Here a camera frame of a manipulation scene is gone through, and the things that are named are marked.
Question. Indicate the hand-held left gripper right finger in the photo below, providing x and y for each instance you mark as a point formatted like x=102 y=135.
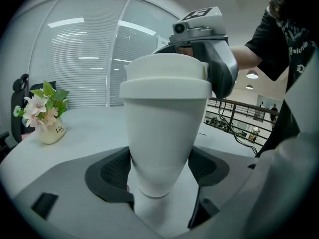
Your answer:
x=211 y=169

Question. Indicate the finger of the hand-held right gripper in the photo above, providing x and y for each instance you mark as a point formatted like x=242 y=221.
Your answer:
x=165 y=50
x=221 y=68

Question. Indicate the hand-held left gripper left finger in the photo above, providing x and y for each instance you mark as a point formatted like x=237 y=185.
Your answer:
x=74 y=208

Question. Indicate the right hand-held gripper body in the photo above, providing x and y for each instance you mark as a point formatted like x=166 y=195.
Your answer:
x=207 y=25

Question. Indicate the white travel cup lid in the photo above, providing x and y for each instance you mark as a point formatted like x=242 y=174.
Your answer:
x=165 y=76

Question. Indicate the white travel cup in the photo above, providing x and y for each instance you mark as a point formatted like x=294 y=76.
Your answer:
x=162 y=133

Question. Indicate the person's right forearm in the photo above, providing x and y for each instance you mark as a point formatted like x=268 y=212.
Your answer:
x=245 y=57

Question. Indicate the round ceiling lamp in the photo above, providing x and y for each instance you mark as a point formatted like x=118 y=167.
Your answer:
x=249 y=86
x=252 y=75

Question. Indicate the dark metal railing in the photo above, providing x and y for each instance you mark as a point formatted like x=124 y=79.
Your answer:
x=244 y=111

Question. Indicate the person's black printed t-shirt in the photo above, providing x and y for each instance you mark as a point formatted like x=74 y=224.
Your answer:
x=289 y=58

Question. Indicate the cream ceramic flower pot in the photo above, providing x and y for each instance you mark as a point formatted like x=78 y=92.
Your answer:
x=52 y=133

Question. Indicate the white window blinds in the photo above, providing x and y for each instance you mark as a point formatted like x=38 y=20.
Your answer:
x=84 y=58

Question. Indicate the pink artificial flower bunch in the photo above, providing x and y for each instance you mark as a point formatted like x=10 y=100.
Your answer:
x=41 y=106

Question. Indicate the black office chair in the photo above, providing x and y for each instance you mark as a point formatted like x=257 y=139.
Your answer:
x=20 y=101

